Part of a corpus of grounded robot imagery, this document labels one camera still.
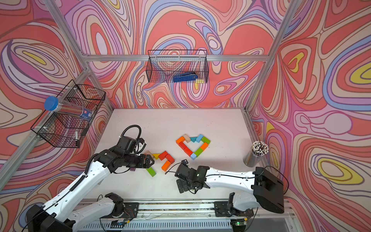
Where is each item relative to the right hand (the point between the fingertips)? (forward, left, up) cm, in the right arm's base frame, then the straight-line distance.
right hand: (189, 187), depth 78 cm
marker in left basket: (+18, +56, +24) cm, 63 cm away
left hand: (+10, +20, +11) cm, 25 cm away
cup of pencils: (+12, -37, +9) cm, 40 cm away
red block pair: (+20, +16, 0) cm, 26 cm away
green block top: (+31, -12, 0) cm, 33 cm away
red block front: (+23, 0, -1) cm, 23 cm away
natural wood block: (+32, 0, 0) cm, 32 cm away
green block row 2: (+10, +22, -2) cm, 25 cm away
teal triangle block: (+31, -4, 0) cm, 32 cm away
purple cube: (+12, +34, 0) cm, 36 cm away
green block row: (+23, -7, -2) cm, 24 cm away
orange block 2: (+27, -12, -3) cm, 30 cm away
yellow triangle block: (+19, +20, +1) cm, 28 cm away
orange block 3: (+13, +14, -1) cm, 19 cm away
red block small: (+27, +4, 0) cm, 28 cm away
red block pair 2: (+19, +12, -1) cm, 23 cm away
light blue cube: (+19, -4, 0) cm, 19 cm away
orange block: (+32, +5, -1) cm, 32 cm away
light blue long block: (+32, -8, 0) cm, 33 cm away
